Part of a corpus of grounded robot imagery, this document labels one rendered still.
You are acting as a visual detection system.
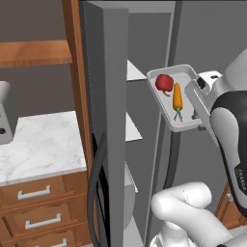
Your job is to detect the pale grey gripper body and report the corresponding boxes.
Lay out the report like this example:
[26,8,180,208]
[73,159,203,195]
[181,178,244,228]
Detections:
[184,78,221,147]

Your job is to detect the orange carrot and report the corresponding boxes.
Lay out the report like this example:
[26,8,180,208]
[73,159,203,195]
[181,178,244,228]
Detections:
[172,82,184,123]

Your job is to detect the white tupperware container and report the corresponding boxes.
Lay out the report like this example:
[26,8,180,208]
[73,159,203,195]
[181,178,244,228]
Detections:
[147,64,205,133]

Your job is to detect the red bell pepper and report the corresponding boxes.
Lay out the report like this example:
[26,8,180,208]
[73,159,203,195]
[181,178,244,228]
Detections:
[154,73,175,97]

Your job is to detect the white freezer shelf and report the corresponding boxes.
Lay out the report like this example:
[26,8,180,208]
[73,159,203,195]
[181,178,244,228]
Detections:
[125,59,148,82]
[123,161,140,194]
[124,112,144,143]

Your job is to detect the grey freezer door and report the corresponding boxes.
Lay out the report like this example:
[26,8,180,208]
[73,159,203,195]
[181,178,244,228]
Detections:
[83,0,129,247]

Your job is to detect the grey freezer bin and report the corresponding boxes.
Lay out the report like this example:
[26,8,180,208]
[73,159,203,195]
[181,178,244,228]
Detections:
[123,175,137,230]

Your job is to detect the wooden base cabinet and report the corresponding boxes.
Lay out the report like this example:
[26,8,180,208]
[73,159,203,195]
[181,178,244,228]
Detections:
[214,182,247,231]

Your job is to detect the wooden cabinet side panel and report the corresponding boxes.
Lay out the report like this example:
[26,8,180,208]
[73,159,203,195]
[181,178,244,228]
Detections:
[62,0,95,177]

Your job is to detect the wooden drawer front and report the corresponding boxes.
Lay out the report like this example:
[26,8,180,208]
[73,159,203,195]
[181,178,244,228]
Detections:
[9,223,96,247]
[0,171,90,211]
[0,201,94,240]

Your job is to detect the grey countertop appliance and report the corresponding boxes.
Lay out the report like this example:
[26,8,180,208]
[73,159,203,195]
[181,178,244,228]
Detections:
[0,80,19,147]

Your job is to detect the dark curved fridge door handle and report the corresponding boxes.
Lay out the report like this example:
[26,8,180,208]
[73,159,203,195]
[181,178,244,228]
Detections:
[161,130,181,191]

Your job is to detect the dark curved freezer door handle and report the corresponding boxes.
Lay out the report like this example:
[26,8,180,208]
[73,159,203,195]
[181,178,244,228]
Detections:
[87,128,109,247]

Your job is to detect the wooden wall shelf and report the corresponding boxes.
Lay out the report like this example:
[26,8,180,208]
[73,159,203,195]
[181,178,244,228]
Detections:
[0,39,73,69]

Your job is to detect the silver drawer handle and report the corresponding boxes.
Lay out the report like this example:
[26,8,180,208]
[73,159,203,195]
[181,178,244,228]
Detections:
[24,212,63,231]
[47,237,69,247]
[16,184,52,201]

